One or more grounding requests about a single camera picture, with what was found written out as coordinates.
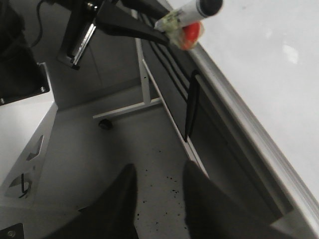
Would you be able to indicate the red round magnet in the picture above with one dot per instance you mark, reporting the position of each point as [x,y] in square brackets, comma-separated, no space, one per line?
[186,38]

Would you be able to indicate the large white whiteboard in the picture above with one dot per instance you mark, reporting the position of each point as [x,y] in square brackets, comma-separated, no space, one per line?
[269,51]

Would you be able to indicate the grey aluminium whiteboard tray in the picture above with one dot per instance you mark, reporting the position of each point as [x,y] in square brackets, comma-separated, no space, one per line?
[289,180]

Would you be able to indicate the white black whiteboard marker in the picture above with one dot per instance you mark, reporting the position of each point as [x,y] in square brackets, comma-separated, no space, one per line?
[193,11]

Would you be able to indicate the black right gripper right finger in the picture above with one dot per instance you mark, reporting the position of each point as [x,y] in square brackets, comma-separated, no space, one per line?
[211,214]

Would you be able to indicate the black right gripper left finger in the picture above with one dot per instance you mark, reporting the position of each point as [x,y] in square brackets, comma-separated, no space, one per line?
[111,216]

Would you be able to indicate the white whiteboard stand leg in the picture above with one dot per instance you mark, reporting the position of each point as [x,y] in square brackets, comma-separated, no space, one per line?
[132,99]

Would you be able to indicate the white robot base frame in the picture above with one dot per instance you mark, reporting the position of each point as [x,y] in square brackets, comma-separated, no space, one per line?
[25,130]

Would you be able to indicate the dark cabinet panel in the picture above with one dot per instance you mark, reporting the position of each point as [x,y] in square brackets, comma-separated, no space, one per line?
[224,151]

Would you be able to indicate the black caster wheel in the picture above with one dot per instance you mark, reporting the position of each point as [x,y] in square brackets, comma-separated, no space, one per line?
[105,124]

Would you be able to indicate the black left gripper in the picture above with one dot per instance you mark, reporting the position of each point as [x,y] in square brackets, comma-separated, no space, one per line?
[111,20]

